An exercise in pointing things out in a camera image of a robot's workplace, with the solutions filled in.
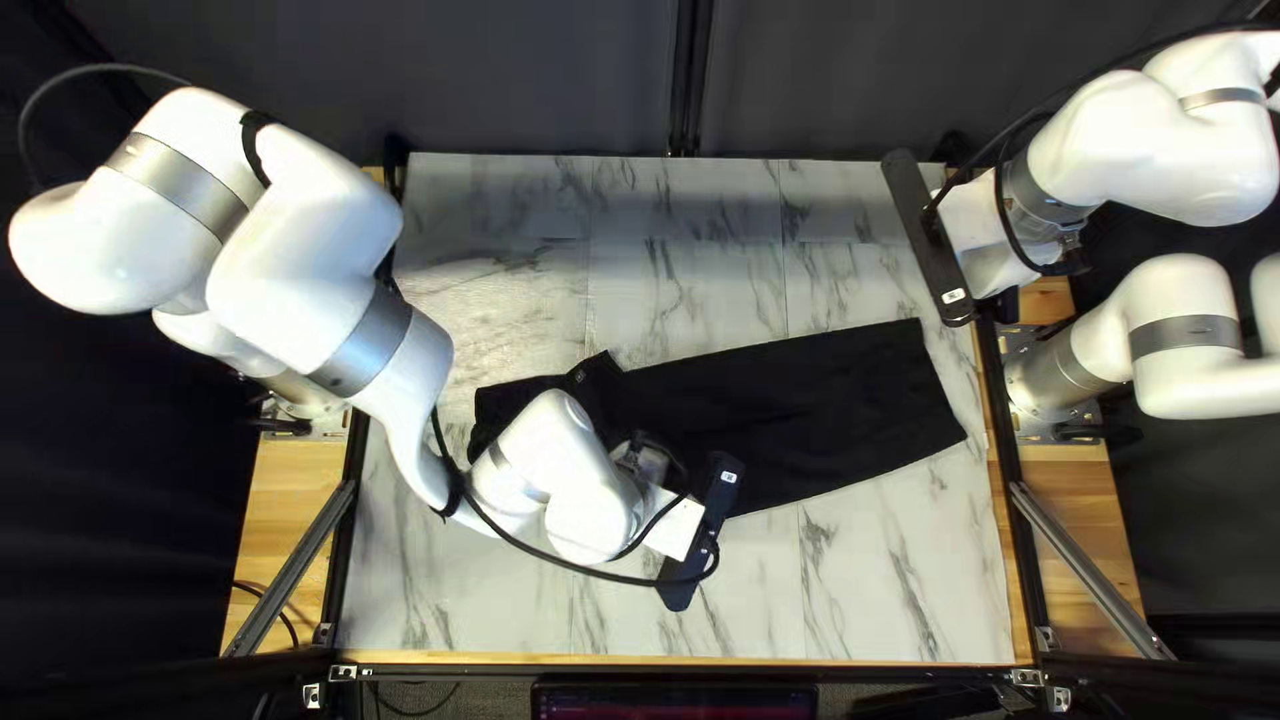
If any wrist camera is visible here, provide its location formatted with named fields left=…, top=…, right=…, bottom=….
left=880, top=148, right=977, bottom=329
left=654, top=450, right=747, bottom=613

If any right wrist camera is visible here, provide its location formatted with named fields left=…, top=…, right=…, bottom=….
left=880, top=148, right=977, bottom=329

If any laptop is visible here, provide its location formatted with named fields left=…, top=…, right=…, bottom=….
left=530, top=680, right=819, bottom=720

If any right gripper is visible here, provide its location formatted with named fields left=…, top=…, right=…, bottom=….
left=935, top=170, right=1043, bottom=300

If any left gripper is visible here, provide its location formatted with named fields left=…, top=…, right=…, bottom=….
left=628, top=482, right=708, bottom=563

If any black t-shirt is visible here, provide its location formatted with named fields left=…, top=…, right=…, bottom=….
left=467, top=318, right=969, bottom=521

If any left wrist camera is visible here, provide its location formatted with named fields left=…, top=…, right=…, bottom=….
left=654, top=450, right=747, bottom=613

